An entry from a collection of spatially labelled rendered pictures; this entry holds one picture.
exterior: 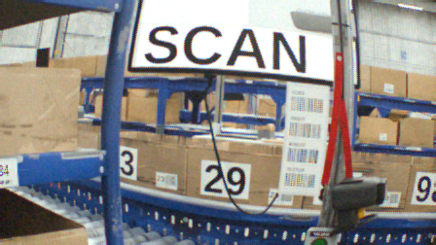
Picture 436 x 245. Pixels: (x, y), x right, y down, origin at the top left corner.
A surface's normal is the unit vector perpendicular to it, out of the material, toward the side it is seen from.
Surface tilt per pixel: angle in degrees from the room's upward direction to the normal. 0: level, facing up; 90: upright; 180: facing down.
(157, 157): 90
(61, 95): 91
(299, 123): 90
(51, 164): 90
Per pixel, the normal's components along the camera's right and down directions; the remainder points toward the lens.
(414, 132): -0.48, -0.01
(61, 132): 0.90, 0.08
